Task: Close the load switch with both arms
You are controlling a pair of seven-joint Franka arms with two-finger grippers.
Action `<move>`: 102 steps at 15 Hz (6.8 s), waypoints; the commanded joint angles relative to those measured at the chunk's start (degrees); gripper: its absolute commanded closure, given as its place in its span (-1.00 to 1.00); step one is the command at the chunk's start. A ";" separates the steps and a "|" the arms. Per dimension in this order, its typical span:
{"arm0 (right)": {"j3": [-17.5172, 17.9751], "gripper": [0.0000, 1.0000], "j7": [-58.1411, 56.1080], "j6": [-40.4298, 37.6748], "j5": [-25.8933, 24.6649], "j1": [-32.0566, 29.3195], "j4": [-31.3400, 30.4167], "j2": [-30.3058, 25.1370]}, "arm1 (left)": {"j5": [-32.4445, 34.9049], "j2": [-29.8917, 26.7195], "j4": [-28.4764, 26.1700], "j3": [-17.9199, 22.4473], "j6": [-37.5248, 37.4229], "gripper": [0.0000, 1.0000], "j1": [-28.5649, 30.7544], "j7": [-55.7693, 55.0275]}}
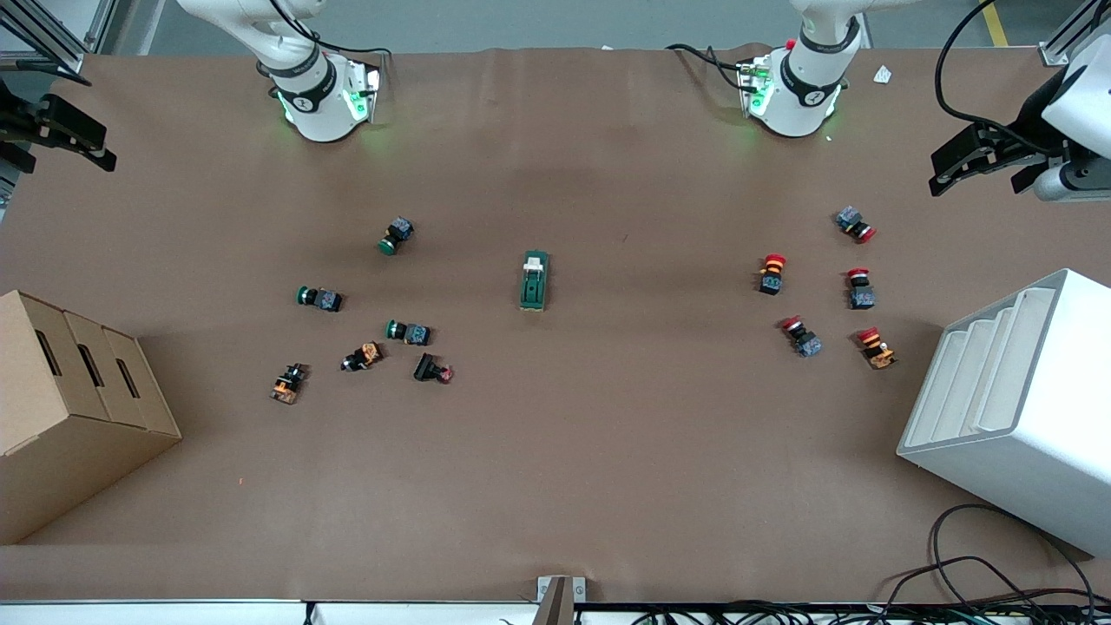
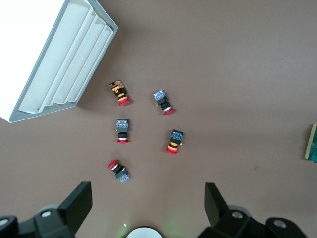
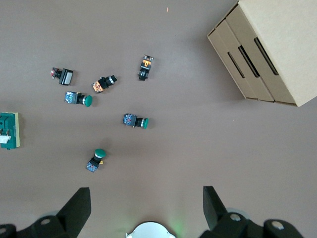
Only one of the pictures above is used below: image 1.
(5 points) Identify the white stepped plastic rack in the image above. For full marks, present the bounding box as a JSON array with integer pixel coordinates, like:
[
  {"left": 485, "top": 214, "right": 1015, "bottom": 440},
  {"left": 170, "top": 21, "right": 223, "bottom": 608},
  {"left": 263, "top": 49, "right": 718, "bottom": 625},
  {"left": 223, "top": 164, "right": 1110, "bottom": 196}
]
[{"left": 896, "top": 267, "right": 1111, "bottom": 559}]

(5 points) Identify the aluminium frame profile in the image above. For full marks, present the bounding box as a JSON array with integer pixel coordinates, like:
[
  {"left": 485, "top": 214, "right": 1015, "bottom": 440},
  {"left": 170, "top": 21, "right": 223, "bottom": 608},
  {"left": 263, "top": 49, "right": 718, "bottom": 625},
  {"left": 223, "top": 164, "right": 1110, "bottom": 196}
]
[
  {"left": 0, "top": 0, "right": 120, "bottom": 76},
  {"left": 1037, "top": 0, "right": 1111, "bottom": 67}
]

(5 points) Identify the brown cardboard box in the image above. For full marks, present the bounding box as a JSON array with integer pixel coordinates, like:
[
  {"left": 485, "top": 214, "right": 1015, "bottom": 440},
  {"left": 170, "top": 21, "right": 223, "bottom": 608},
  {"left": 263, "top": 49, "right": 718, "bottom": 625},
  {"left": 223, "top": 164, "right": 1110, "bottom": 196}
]
[{"left": 0, "top": 289, "right": 184, "bottom": 547}]

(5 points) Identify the white table edge rail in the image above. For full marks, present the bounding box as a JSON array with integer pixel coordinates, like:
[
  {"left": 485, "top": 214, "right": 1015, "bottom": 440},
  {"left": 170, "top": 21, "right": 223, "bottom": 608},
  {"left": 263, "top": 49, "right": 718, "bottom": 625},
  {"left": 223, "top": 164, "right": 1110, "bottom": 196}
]
[{"left": 0, "top": 599, "right": 539, "bottom": 625}]

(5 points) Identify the grey metal bracket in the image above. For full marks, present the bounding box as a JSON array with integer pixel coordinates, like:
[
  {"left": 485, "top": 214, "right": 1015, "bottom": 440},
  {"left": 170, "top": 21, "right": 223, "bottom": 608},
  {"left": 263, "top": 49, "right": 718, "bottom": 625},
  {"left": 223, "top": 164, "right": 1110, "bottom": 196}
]
[{"left": 531, "top": 575, "right": 588, "bottom": 625}]

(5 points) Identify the brown table mat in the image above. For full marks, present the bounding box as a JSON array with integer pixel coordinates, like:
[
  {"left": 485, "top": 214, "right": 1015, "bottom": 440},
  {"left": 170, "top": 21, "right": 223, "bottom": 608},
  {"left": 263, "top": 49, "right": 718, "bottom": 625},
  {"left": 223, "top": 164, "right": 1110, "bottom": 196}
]
[{"left": 0, "top": 43, "right": 1111, "bottom": 604}]

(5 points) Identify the red mushroom button orange block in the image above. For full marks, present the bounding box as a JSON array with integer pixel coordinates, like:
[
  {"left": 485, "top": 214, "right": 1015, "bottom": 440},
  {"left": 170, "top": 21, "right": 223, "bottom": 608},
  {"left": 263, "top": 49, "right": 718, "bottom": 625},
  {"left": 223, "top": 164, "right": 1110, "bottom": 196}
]
[{"left": 856, "top": 326, "right": 898, "bottom": 372}]

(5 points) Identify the black switch with red tip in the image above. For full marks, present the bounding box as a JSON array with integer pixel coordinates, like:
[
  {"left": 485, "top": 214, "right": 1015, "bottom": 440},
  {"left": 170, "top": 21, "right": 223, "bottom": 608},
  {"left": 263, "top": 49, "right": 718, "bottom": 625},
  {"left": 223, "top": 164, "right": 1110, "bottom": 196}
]
[{"left": 412, "top": 352, "right": 456, "bottom": 385}]

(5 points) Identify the black cable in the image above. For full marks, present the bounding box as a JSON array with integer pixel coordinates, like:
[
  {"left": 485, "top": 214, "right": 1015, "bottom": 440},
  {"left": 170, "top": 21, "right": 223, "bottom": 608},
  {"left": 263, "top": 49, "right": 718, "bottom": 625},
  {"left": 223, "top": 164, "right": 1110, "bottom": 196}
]
[
  {"left": 934, "top": 0, "right": 1056, "bottom": 133},
  {"left": 267, "top": 0, "right": 393, "bottom": 58},
  {"left": 666, "top": 42, "right": 758, "bottom": 93},
  {"left": 885, "top": 503, "right": 1098, "bottom": 613}
]

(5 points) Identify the green load switch white lever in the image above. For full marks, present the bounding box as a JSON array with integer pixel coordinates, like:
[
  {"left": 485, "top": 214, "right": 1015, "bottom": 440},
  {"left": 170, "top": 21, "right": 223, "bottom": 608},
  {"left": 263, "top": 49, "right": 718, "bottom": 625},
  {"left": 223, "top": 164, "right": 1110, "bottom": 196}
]
[{"left": 519, "top": 250, "right": 552, "bottom": 313}]

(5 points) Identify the black button orange contact block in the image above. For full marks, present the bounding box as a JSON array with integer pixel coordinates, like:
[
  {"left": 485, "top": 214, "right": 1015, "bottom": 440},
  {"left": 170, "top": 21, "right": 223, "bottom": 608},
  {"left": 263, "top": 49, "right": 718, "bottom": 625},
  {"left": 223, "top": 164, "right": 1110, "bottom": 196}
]
[
  {"left": 269, "top": 363, "right": 310, "bottom": 405},
  {"left": 340, "top": 341, "right": 385, "bottom": 373}
]

